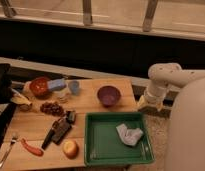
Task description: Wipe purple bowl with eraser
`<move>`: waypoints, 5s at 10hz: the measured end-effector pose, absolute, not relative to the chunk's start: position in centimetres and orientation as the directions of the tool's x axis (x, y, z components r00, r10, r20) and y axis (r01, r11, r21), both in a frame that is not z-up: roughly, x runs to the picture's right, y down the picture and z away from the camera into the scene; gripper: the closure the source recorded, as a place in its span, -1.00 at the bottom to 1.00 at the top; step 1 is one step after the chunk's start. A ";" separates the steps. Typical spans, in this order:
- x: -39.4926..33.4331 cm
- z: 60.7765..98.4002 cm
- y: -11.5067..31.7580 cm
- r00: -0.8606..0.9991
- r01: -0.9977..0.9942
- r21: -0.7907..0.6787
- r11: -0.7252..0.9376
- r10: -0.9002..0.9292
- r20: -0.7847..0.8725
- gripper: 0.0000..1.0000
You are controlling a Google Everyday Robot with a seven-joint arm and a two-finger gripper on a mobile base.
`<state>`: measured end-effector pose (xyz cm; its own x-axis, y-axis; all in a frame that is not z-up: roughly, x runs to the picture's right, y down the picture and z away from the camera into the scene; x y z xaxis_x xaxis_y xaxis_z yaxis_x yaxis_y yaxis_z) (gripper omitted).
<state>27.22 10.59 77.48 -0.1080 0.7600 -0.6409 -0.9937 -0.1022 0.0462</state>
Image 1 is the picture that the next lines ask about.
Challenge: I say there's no yellow banana toy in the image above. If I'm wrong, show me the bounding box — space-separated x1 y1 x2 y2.
11 89 32 111

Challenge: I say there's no black object at left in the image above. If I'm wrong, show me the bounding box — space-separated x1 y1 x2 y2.
0 63 13 147

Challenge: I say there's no small black binder clip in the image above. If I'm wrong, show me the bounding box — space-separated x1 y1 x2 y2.
66 111 76 123

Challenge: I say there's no red bowl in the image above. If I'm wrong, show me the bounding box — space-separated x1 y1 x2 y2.
29 77 50 98

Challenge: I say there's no yellow red apple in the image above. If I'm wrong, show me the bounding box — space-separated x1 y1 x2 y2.
63 140 78 159

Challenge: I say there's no silver fork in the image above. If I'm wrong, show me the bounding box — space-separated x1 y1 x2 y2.
0 133 19 169

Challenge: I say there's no crumpled white cloth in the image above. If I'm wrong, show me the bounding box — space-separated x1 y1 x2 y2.
116 124 144 146

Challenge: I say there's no red sausage toy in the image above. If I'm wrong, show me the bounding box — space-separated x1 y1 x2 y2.
20 139 43 156

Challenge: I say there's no blue sponge block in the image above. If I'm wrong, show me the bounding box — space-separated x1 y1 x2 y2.
47 79 66 91

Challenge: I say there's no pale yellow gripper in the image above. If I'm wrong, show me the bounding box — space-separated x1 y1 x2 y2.
137 95 163 112

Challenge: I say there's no clear glass jar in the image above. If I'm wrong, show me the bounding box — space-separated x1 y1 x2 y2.
55 88 69 103

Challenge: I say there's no purple bowl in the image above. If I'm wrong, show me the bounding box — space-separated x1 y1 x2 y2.
97 86 121 107

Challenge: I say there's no bunch of dark grapes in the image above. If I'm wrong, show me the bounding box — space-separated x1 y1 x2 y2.
40 102 64 116

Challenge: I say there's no green plastic tray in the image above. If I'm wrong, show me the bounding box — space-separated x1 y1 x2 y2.
84 112 154 166

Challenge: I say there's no small blue cup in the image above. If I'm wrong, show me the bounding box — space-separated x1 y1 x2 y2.
68 80 80 95

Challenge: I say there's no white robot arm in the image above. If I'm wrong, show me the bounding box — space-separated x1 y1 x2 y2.
137 63 205 171

